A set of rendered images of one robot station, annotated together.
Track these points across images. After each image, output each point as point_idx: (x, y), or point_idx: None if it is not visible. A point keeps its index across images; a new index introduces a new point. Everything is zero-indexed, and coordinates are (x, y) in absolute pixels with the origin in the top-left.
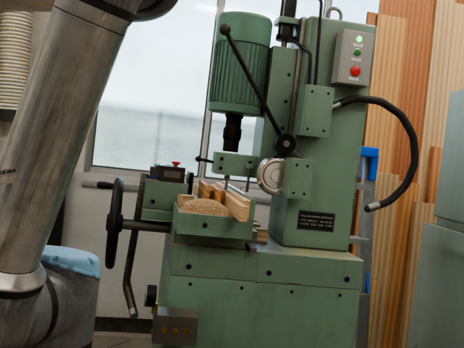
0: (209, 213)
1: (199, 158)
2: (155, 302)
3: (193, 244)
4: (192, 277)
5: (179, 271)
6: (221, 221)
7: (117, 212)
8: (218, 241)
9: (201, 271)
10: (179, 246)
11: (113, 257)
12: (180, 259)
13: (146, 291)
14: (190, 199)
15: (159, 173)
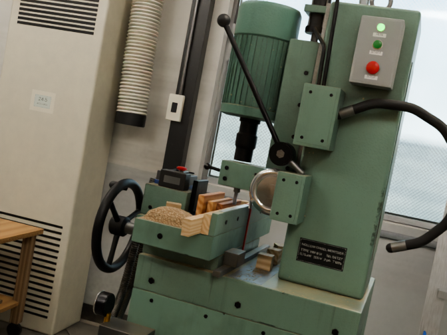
0: (167, 223)
1: (206, 165)
2: (103, 311)
3: (162, 256)
4: (155, 294)
5: (142, 284)
6: (177, 233)
7: (102, 212)
8: (188, 258)
9: (163, 288)
10: (144, 256)
11: (99, 260)
12: (144, 270)
13: (96, 298)
14: (175, 207)
15: (159, 177)
